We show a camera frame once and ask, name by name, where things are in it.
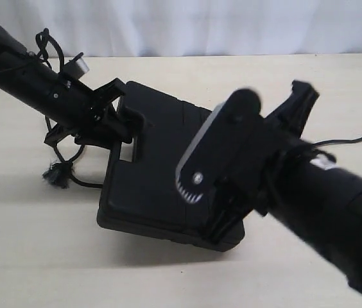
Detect black cord with frayed end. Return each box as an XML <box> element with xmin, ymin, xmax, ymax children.
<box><xmin>41</xmin><ymin>115</ymin><xmax>362</xmax><ymax>191</ymax></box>

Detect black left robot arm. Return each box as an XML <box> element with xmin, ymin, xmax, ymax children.
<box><xmin>0</xmin><ymin>26</ymin><xmax>132</xmax><ymax>148</ymax></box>

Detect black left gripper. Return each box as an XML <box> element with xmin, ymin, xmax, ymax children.
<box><xmin>44</xmin><ymin>78</ymin><xmax>126</xmax><ymax>148</ymax></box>

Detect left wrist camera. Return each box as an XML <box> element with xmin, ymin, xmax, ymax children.
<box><xmin>62</xmin><ymin>52</ymin><xmax>89</xmax><ymax>80</ymax></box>

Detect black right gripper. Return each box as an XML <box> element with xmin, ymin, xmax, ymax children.
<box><xmin>203</xmin><ymin>80</ymin><xmax>320</xmax><ymax>244</ymax></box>

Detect black plastic carry case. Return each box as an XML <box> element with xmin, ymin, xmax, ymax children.
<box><xmin>96</xmin><ymin>81</ymin><xmax>245</xmax><ymax>252</ymax></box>

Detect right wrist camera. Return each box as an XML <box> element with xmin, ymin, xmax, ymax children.
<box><xmin>175</xmin><ymin>88</ymin><xmax>261</xmax><ymax>204</ymax></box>

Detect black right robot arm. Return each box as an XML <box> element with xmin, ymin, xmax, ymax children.
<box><xmin>187</xmin><ymin>81</ymin><xmax>362</xmax><ymax>294</ymax></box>

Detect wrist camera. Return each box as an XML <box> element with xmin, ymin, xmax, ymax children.
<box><xmin>175</xmin><ymin>88</ymin><xmax>261</xmax><ymax>204</ymax></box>
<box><xmin>62</xmin><ymin>52</ymin><xmax>89</xmax><ymax>80</ymax></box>

